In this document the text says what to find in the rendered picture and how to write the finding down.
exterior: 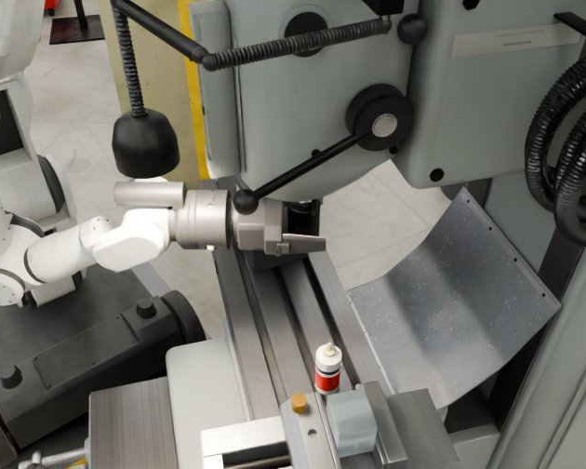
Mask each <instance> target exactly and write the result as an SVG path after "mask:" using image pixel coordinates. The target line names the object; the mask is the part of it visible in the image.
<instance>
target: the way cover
mask: <svg viewBox="0 0 586 469"><path fill-rule="evenodd" d="M466 190H467V189H466V188H465V186H463V187H462V188H461V190H460V191H459V193H458V194H457V196H456V197H455V198H454V200H453V201H452V202H451V204H450V205H449V206H448V208H447V209H446V211H445V212H444V213H443V215H442V216H441V218H440V219H439V220H438V222H437V223H436V224H435V226H434V227H433V228H432V230H431V231H430V232H429V233H428V235H427V236H426V237H425V238H424V240H423V241H422V242H421V243H420V244H419V245H418V246H417V247H416V248H414V249H413V250H412V251H411V252H410V253H408V254H407V255H406V256H405V257H404V258H403V259H402V260H400V261H399V262H398V263H397V264H396V265H395V266H394V267H393V268H392V269H391V270H389V271H388V272H387V273H386V274H385V275H383V276H381V277H379V278H377V279H374V280H372V281H369V282H367V283H365V284H363V285H360V286H357V287H355V288H351V289H348V290H345V292H346V294H347V296H348V299H349V301H350V303H351V305H352V307H353V310H354V312H355V314H356V316H357V318H358V321H359V323H360V325H361V327H362V329H363V332H364V333H365V335H366V338H367V341H368V343H369V345H370V347H371V349H372V352H373V354H374V356H375V357H376V358H377V359H378V360H377V362H378V364H379V366H380V369H381V372H382V374H383V376H384V378H385V380H386V382H387V384H388V386H389V388H390V390H391V392H392V395H394V394H399V393H403V392H408V391H411V390H413V391H414V390H419V389H423V388H427V389H428V388H429V389H428V391H429V394H430V396H431V398H432V400H433V403H434V405H435V407H436V409H437V410H439V409H442V408H444V407H446V406H449V405H450V404H452V403H454V402H455V401H457V400H458V399H460V398H461V397H462V396H464V395H466V394H467V393H468V392H470V391H471V390H472V389H473V388H474V387H476V386H477V385H478V384H480V383H481V382H483V381H484V380H486V379H487V378H489V377H490V376H491V375H493V374H494V373H495V372H497V371H498V370H500V369H501V368H502V367H503V366H505V365H506V364H507V363H508V362H509V361H510V360H511V359H512V358H513V357H514V356H515V355H516V354H517V353H518V352H519V351H520V350H521V348H522V347H523V346H524V345H525V344H526V343H527V342H528V341H529V340H530V339H531V338H532V337H533V336H534V335H535V334H536V333H537V332H538V331H539V330H540V329H541V328H542V327H543V326H544V325H545V324H546V323H547V322H548V321H549V320H550V319H551V318H552V317H553V316H554V315H555V313H556V312H557V311H558V310H559V309H560V308H561V307H562V306H563V305H562V304H561V302H559V301H558V300H557V299H556V298H555V297H554V296H553V294H552V293H551V292H550V290H549V289H548V288H547V287H546V286H545V284H544V283H543V282H542V281H541V280H540V278H539V277H538V276H537V274H536V273H535V271H534V270H533V269H532V268H531V267H530V265H529V264H528V263H527V262H526V260H525V259H524V258H523V257H522V255H521V254H520V253H519V252H518V251H517V249H516V248H515V247H514V246H513V244H512V243H511V242H510V241H509V239H508V238H507V237H506V236H505V235H504V233H503V232H502V231H501V230H500V229H499V227H498V226H497V225H496V223H495V222H493V221H492V220H491V218H490V217H489V216H488V215H487V214H486V212H485V211H484V210H483V208H481V207H480V205H479V204H478V203H477V202H476V200H475V199H474V198H473V197H472V195H471V194H470V193H469V192H468V191H466ZM460 201H462V202H460ZM477 207H478V208H477ZM468 211H469V212H468ZM453 212H454V213H453ZM461 212H463V213H461ZM452 213H453V214H452ZM469 214H470V215H469ZM464 219H465V220H464ZM456 224H457V225H456ZM468 231H469V232H468ZM434 235H435V236H434ZM455 237H456V239H455ZM443 239H444V240H445V241H444V240H443ZM447 240H449V241H447ZM450 243H451V244H450ZM473 244H474V246H473ZM480 247H481V248H480ZM426 250H427V251H426ZM464 250H465V252H464ZM429 251H430V252H429ZM440 251H441V252H440ZM434 255H435V256H434ZM462 256H463V257H462ZM502 257H503V258H504V259H503V258H502ZM409 258H411V259H409ZM412 258H413V259H412ZM415 258H416V259H415ZM508 263H509V264H510V265H509V264H508ZM422 264H423V265H422ZM443 264H444V265H443ZM481 265H482V266H481ZM404 266H405V267H404ZM440 266H441V267H440ZM449 266H450V267H449ZM400 267H401V268H400ZM403 267H404V268H403ZM433 267H435V268H433ZM409 268H410V269H409ZM425 268H426V270H425ZM402 269H403V271H402ZM413 270H414V271H413ZM398 271H399V272H398ZM427 271H428V272H427ZM426 272H427V273H426ZM438 273H439V274H438ZM437 274H438V275H437ZM519 275H520V277H519ZM410 276H411V277H410ZM398 278H399V279H398ZM443 278H444V279H443ZM448 278H449V280H448ZM457 279H458V280H459V281H458V280H457ZM399 280H400V281H399ZM401 280H402V281H401ZM398 281H399V282H398ZM408 281H409V282H408ZM537 281H538V282H537ZM403 282H404V283H403ZM521 282H522V285H521ZM388 283H389V284H388ZM423 283H424V284H423ZM493 284H494V287H493ZM411 286H412V287H411ZM372 289H373V290H372ZM441 289H442V290H441ZM370 291H371V292H370ZM400 291H401V292H400ZM454 291H456V292H454ZM545 292H546V293H545ZM349 293H352V295H351V294H349ZM402 293H403V295H402ZM412 293H413V294H412ZM384 294H385V295H384ZM412 295H413V296H412ZM397 296H398V297H397ZM411 296H412V297H411ZM448 296H449V297H448ZM414 297H416V298H414ZM429 297H430V298H429ZM355 298H357V299H355ZM379 298H380V299H379ZM515 298H517V299H515ZM437 299H438V300H437ZM394 302H395V303H394ZM452 302H453V303H452ZM459 302H460V303H459ZM478 302H479V303H478ZM361 303H362V304H361ZM375 303H376V304H375ZM538 303H539V304H538ZM509 305H510V308H511V309H510V308H509ZM393 306H394V307H393ZM410 307H411V308H410ZM414 307H415V308H414ZM504 308H505V310H504ZM395 309H396V310H395ZM356 311H358V312H356ZM440 312H442V313H440ZM366 313H367V314H366ZM377 315H378V316H377ZM386 315H387V317H386ZM439 315H440V316H439ZM538 315H539V316H538ZM359 316H360V317H359ZM413 316H414V317H413ZM449 316H450V317H449ZM536 317H537V318H538V319H537V318H536ZM429 318H430V319H429ZM475 318H477V319H475ZM539 318H541V320H539ZM382 319H383V320H382ZM378 320H379V321H378ZM429 320H430V321H429ZM503 320H504V321H503ZM389 321H391V322H392V323H389ZM416 321H417V322H418V323H417V322H416ZM464 321H465V322H464ZM502 322H503V324H502ZM529 322H530V323H531V324H529ZM377 323H378V324H377ZM491 323H492V324H491ZM376 324H377V325H376ZM435 324H436V325H435ZM497 324H498V325H497ZM409 325H410V326H409ZM468 325H469V326H468ZM364 326H365V327H366V328H365V327H364ZM451 328H452V329H451ZM399 330H400V331H399ZM416 332H417V333H416ZM479 332H481V333H479ZM474 334H475V335H474ZM514 334H516V335H515V336H514ZM413 335H414V336H413ZM459 335H460V336H459ZM466 336H467V337H466ZM371 337H374V338H371ZM428 337H430V338H429V339H425V338H428ZM449 337H450V338H449ZM370 338H371V339H370ZM375 338H376V340H375ZM389 338H390V339H389ZM417 339H418V340H417ZM481 339H482V340H481ZM499 342H500V343H499ZM439 344H440V345H439ZM383 345H384V346H383ZM488 345H490V346H489V347H488ZM377 346H378V347H377ZM382 346H383V347H382ZM396 346H397V347H396ZM407 347H408V348H407ZM410 347H411V348H410ZM492 347H494V348H492ZM418 348H419V350H418ZM500 348H501V349H500ZM424 349H426V350H424ZM399 351H401V352H399ZM400 353H401V354H400ZM447 353H449V355H448V354H447ZM411 357H412V358H411ZM390 359H391V360H390ZM443 359H444V360H443ZM442 360H443V361H442ZM400 361H401V362H400ZM431 361H432V362H431ZM430 362H431V363H430ZM477 363H478V364H477ZM491 363H493V364H491ZM400 365H403V366H400ZM398 367H399V368H398ZM474 368H475V369H474ZM404 371H405V372H404ZM416 373H418V374H416ZM394 374H395V376H394ZM443 374H444V375H443ZM414 376H415V377H414ZM429 377H430V378H429ZM428 378H429V379H428ZM397 381H398V382H397ZM453 381H454V383H453ZM413 383H414V384H413ZM414 385H415V386H414ZM449 385H450V386H449ZM396 386H398V387H396ZM395 387H396V388H395ZM435 387H436V388H435ZM434 388H435V389H434ZM457 388H458V391H457V390H456V389H457ZM397 390H398V391H397ZM396 391H397V392H396ZM439 400H440V401H439Z"/></svg>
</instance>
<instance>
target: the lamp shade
mask: <svg viewBox="0 0 586 469"><path fill-rule="evenodd" d="M144 111H145V113H144V114H142V115H134V114H133V112H132V110H130V111H128V112H127V113H125V114H123V115H122V116H120V117H119V118H118V119H117V120H116V121H115V123H114V126H113V139H112V148H113V156H114V160H115V164H116V167H117V169H118V171H119V172H120V173H121V174H123V175H125V176H127V177H129V178H133V179H142V180H143V179H152V178H157V177H160V176H163V175H166V174H167V173H169V172H170V171H172V170H173V169H174V168H175V167H176V166H177V165H178V164H179V162H180V150H179V145H178V138H177V134H176V132H175V131H174V129H173V127H172V126H171V124H170V123H169V121H168V119H167V117H166V116H165V115H164V114H162V113H160V112H157V111H155V110H152V109H149V108H145V110H144Z"/></svg>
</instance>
